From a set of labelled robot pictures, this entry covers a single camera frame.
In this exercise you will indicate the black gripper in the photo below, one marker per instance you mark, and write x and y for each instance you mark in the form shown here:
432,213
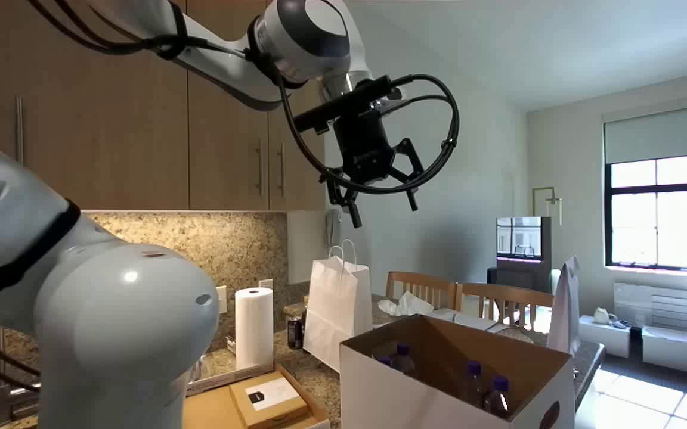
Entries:
364,146

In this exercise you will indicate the blue cap water bottle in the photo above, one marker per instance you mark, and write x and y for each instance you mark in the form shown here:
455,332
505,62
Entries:
501,396
404,357
476,382

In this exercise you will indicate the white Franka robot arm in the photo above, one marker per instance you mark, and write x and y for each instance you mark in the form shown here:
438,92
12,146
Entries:
120,335

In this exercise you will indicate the white cardboard box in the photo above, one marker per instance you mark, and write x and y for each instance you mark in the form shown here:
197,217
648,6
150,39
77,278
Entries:
393,396

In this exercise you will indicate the small labelled cardboard box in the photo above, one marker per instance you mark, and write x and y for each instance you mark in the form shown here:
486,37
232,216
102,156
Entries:
268,396

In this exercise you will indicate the large flat cardboard box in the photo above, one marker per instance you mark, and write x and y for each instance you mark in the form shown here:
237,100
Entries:
209,407

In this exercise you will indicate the wooden dining chair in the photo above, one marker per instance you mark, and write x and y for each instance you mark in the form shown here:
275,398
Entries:
424,286
511,299

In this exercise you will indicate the crumpled white tissue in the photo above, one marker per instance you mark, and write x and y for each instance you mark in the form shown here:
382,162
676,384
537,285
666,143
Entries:
406,304

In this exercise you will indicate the white paper bag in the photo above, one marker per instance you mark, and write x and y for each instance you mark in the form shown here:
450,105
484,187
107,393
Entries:
336,310

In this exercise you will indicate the flat screen television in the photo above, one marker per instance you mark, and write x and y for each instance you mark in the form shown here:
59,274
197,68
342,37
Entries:
524,238

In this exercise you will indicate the dark jar gold lid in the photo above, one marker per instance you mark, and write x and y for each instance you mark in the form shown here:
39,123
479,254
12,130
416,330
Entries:
297,330

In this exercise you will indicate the thin metal stand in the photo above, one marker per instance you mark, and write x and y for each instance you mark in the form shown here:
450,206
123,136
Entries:
554,201

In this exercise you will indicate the white paper towel roll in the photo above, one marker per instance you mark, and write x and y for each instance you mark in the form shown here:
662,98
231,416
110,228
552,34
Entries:
255,325

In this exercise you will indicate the small printed white bag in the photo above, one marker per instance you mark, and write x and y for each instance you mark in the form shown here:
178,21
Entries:
565,310

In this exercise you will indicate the white storage cube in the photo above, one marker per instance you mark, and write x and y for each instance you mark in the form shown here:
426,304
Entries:
676,349
604,336

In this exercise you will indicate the black framed window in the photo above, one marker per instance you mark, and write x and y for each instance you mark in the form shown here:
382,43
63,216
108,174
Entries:
666,216

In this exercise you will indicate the white roller blind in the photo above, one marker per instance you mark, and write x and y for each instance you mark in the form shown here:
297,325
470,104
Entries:
662,131

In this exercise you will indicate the white radiator cover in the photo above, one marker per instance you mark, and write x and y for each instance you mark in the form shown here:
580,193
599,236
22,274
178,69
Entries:
670,306

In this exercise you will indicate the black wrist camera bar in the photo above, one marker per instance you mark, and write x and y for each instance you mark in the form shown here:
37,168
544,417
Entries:
345,107

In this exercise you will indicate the white wall outlet plate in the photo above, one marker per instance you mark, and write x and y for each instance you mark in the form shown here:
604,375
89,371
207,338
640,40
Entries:
224,299
266,285

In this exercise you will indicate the wooden wall cabinet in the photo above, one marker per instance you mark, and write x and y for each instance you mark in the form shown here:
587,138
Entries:
120,119

